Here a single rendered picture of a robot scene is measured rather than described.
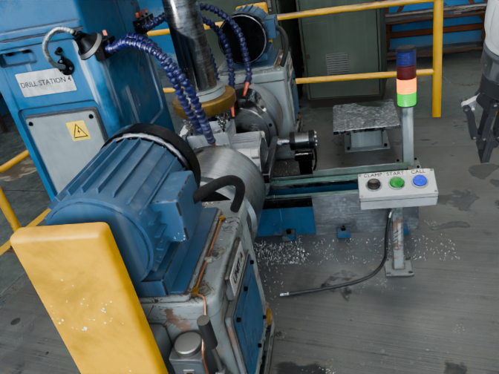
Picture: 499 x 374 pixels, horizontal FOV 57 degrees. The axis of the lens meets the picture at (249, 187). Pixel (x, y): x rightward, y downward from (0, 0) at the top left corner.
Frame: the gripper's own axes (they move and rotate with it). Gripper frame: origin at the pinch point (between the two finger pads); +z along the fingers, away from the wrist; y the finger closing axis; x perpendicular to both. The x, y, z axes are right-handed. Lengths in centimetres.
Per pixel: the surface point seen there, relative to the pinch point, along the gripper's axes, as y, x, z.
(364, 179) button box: 24.0, -1.7, 10.4
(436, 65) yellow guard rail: -34, -188, 148
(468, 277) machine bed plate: 1.4, 13.7, 33.2
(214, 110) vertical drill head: 61, -23, 4
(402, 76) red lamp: 9, -51, 26
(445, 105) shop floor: -56, -230, 234
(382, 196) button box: 20.4, 3.4, 10.4
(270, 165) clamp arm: 49, -18, 23
